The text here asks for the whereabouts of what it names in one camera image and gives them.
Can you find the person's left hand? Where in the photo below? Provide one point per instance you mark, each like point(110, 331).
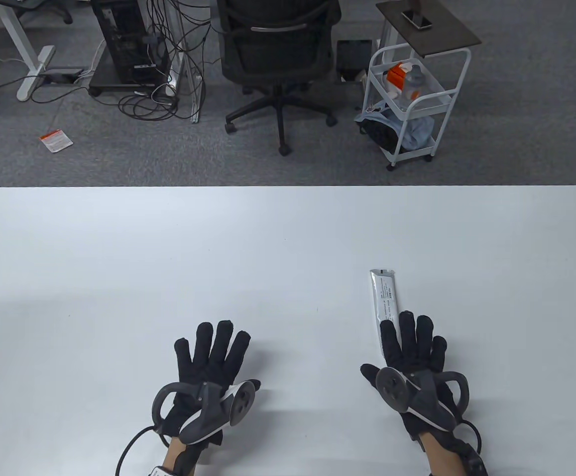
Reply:
point(208, 384)

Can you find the person's right hand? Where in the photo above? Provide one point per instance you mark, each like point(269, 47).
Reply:
point(412, 364)

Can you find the person's left middle finger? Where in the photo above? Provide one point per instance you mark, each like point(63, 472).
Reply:
point(223, 343)

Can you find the person's right little finger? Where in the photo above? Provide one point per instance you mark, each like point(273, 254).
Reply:
point(439, 353)

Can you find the person's left little finger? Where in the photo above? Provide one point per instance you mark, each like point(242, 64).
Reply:
point(185, 358)

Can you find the person's right middle finger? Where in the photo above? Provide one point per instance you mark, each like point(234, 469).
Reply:
point(407, 334)

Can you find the person's right thumb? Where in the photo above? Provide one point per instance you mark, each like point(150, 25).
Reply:
point(370, 374)

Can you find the person's left forearm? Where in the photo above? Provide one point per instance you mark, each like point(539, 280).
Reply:
point(176, 456)

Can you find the person's right forearm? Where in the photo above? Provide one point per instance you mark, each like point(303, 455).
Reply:
point(441, 456)

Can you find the silver stick sachet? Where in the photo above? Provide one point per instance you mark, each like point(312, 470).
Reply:
point(383, 297)

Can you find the grey controller on right glove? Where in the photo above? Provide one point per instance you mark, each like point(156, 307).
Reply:
point(422, 396)

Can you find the grey controller on glove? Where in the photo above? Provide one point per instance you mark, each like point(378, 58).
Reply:
point(208, 411)
point(422, 396)

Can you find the grey controller on left glove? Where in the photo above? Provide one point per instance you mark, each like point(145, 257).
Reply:
point(208, 411)

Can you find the black right wrist device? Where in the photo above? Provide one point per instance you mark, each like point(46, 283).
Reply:
point(474, 458)

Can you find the black bag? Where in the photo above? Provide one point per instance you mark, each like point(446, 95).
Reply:
point(382, 135)

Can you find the light blue cloth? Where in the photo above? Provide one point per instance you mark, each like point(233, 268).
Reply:
point(419, 126)

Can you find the white metal trolley cart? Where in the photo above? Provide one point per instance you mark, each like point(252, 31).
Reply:
point(417, 104)

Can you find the clear plastic bottle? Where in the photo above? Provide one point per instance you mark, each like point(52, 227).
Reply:
point(413, 87)

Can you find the orange and white packet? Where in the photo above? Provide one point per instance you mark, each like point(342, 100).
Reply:
point(56, 141)

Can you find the orange and white box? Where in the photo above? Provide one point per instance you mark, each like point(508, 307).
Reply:
point(396, 78)

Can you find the silver metal desk leg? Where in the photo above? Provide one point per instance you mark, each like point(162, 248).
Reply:
point(191, 74)

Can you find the black flat box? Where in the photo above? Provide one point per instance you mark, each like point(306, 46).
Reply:
point(353, 59)

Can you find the dark computer stand board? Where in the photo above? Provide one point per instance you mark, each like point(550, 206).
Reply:
point(102, 74)

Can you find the black mesh office chair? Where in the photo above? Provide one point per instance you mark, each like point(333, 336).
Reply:
point(278, 44)

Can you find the black power strip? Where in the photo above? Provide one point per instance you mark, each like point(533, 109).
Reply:
point(62, 76)

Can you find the dark brown board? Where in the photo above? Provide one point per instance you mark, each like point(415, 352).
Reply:
point(429, 27)

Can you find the black smartphone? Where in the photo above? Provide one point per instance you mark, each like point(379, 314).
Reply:
point(416, 20)

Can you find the black computer tower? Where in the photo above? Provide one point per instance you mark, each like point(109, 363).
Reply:
point(129, 39)

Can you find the white desk leg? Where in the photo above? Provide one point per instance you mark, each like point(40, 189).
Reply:
point(28, 54)

